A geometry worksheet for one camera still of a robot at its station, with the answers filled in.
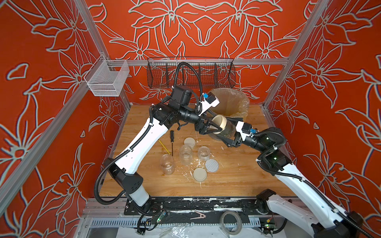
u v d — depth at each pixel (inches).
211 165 33.8
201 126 20.8
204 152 36.3
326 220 15.1
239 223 26.7
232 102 36.7
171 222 27.5
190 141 38.4
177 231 26.4
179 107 19.5
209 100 20.3
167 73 38.6
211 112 23.9
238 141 21.6
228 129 22.7
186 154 35.4
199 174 32.8
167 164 34.4
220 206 29.2
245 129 19.0
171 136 38.6
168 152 36.3
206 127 20.6
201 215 27.5
